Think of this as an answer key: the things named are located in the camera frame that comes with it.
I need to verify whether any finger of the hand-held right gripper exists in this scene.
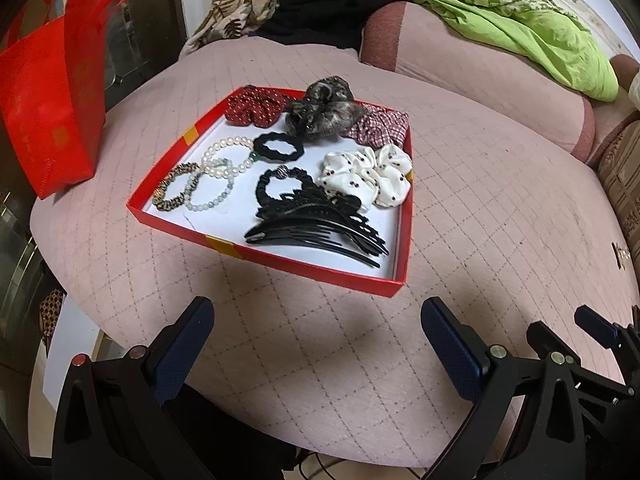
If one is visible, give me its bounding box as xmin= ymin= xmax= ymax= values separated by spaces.
xmin=574 ymin=306 xmax=640 ymax=361
xmin=526 ymin=321 xmax=628 ymax=398

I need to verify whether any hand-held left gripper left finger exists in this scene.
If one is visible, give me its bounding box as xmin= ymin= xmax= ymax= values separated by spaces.
xmin=51 ymin=296 xmax=215 ymax=480

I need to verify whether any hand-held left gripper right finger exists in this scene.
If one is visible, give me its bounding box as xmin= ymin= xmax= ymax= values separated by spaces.
xmin=421 ymin=297 xmax=586 ymax=480

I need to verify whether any red shallow cardboard box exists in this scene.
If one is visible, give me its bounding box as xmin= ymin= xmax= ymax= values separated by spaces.
xmin=126 ymin=85 xmax=417 ymax=298

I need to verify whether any pale green bead bracelet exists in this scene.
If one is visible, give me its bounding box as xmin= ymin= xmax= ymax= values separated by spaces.
xmin=186 ymin=159 xmax=236 ymax=212

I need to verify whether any leopard print hair tie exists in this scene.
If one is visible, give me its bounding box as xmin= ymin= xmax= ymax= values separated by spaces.
xmin=152 ymin=162 xmax=201 ymax=211

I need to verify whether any black hair comb clip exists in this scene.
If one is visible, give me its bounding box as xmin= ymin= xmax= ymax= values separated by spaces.
xmin=244 ymin=200 xmax=390 ymax=269

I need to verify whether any thin black hair tie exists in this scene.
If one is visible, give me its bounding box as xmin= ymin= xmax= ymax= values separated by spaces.
xmin=256 ymin=166 xmax=301 ymax=206

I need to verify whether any black lace hair clip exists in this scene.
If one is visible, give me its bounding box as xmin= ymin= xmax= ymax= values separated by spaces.
xmin=267 ymin=182 xmax=363 ymax=223

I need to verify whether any white dotted scrunchie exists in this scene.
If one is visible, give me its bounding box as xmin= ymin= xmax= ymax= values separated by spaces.
xmin=320 ymin=144 xmax=413 ymax=209

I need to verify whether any white pearl bracelet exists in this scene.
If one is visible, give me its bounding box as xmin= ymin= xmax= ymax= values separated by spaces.
xmin=200 ymin=136 xmax=257 ymax=179

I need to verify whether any black scalloped scrunchie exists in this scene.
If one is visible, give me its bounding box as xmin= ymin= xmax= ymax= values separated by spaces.
xmin=254 ymin=131 xmax=300 ymax=162

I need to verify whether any red plaid scrunchie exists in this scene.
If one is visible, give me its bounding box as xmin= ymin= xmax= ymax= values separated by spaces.
xmin=345 ymin=105 xmax=411 ymax=149

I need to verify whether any red dotted scrunchie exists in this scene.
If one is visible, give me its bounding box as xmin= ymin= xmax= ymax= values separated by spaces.
xmin=225 ymin=87 xmax=291 ymax=127

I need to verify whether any grey organza scrunchie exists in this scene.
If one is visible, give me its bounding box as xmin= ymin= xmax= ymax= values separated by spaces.
xmin=285 ymin=76 xmax=368 ymax=139

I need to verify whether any pink quilted mattress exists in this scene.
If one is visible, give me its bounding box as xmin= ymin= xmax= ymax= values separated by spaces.
xmin=27 ymin=40 xmax=640 ymax=466

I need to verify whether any brown patterned cloth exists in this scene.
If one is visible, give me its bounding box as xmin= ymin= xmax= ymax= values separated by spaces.
xmin=39 ymin=289 xmax=67 ymax=337

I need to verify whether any striped floral cushion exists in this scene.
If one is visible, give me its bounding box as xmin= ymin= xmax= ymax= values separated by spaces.
xmin=597 ymin=120 xmax=640 ymax=266

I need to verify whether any reddish brown cushion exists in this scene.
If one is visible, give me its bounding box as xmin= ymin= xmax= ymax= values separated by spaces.
xmin=609 ymin=54 xmax=640 ymax=92

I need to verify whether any pink bolster cushion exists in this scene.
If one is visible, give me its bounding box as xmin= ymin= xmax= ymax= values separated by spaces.
xmin=359 ymin=1 xmax=597 ymax=162

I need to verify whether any red shopping bag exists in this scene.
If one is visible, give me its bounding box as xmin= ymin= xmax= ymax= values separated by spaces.
xmin=0 ymin=0 xmax=156 ymax=200

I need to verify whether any lime green cloth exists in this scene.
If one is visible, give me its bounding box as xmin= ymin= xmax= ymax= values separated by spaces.
xmin=412 ymin=0 xmax=621 ymax=103

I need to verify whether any dark glass door cabinet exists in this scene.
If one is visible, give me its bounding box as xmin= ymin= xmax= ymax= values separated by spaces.
xmin=0 ymin=0 xmax=201 ymax=311

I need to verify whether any leaf print cloth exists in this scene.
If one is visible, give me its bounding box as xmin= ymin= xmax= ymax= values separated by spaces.
xmin=180 ymin=0 xmax=291 ymax=57

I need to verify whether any black cloth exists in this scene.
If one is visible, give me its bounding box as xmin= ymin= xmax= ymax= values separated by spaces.
xmin=257 ymin=0 xmax=381 ymax=51

